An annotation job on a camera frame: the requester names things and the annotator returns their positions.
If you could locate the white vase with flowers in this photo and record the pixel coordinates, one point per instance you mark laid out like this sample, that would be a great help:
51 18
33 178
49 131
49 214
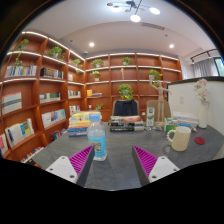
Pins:
203 115

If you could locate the stack of colourful books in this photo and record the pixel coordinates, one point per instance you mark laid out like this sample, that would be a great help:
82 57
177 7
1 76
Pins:
78 126

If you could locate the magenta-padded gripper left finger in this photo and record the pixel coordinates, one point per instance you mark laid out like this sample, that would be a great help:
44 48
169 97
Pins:
63 168

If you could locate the tall green white carton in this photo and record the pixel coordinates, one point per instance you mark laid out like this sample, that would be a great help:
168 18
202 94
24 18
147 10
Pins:
150 117

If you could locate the flat round red coaster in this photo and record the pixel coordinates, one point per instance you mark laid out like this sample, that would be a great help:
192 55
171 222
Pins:
199 140

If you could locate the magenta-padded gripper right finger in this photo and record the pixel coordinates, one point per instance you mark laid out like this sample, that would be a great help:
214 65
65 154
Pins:
161 167

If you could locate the ceiling air vent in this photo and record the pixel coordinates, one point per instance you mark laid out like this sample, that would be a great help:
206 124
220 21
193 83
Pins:
153 26

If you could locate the clear blue-capped water bottle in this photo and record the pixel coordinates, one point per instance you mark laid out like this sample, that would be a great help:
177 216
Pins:
97 140

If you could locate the white wall outlet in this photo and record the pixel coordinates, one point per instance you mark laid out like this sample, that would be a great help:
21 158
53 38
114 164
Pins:
182 100

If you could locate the window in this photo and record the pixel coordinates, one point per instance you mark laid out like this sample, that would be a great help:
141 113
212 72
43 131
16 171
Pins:
220 66

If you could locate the recessed ceiling spotlight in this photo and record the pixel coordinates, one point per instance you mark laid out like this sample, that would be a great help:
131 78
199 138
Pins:
91 44
171 46

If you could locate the stack of dark books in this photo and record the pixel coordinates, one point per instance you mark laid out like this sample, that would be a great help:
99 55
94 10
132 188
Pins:
126 124

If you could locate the cream ceramic mug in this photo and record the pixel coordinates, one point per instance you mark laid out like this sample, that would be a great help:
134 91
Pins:
181 139

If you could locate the black ceiling track rail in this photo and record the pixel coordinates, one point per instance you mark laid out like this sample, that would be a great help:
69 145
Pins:
203 53

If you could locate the dark office chair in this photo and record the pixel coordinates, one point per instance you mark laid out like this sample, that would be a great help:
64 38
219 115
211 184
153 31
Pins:
125 108

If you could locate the round-bulb ceiling chandelier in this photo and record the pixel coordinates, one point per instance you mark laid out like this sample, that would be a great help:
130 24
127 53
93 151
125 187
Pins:
135 17

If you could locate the grey window curtain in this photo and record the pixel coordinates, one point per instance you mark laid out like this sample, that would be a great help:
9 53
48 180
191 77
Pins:
204 67

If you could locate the wooden wall shelf unit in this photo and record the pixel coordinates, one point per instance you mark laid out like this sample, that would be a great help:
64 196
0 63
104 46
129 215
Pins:
30 90

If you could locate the tan chair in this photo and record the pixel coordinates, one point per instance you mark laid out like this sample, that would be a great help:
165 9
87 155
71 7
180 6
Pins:
165 111

